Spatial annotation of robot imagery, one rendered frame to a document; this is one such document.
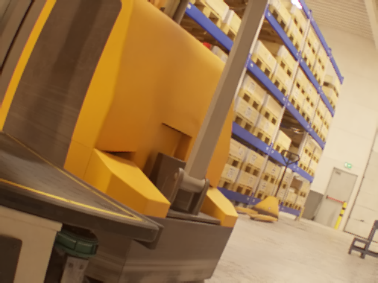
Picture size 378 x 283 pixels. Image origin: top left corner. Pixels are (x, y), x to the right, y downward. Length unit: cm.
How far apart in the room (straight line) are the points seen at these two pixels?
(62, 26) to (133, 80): 37
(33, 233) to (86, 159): 68
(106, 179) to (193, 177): 30
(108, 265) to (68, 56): 66
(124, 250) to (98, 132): 33
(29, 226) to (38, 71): 99
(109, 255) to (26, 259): 64
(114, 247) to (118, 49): 56
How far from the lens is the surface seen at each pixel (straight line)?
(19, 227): 64
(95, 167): 127
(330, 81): 1137
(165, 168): 152
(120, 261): 129
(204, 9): 541
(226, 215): 172
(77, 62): 144
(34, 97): 154
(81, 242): 78
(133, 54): 138
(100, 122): 130
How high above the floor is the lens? 44
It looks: 3 degrees up
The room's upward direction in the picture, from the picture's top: 21 degrees clockwise
